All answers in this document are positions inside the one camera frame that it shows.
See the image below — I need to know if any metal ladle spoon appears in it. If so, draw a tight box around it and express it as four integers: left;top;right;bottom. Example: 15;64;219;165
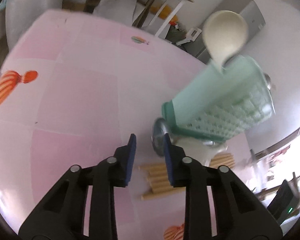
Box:
152;118;207;157

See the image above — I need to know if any white plastic rice spoon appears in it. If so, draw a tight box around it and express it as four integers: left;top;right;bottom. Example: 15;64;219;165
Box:
202;10;249;72

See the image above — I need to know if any mint green utensil holder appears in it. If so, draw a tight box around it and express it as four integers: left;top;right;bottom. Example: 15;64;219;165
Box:
161;55;275;142

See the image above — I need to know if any pink patterned tablecloth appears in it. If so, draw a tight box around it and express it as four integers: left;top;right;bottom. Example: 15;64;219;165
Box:
0;10;205;239

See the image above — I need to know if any silver refrigerator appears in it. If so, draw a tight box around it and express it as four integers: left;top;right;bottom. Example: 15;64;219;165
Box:
185;0;266;67

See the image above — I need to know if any yellow plastic bag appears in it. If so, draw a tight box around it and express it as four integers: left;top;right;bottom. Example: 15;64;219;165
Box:
149;5;179;25

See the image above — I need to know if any white side table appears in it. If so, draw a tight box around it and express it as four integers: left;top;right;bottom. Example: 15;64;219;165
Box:
110;0;195;40

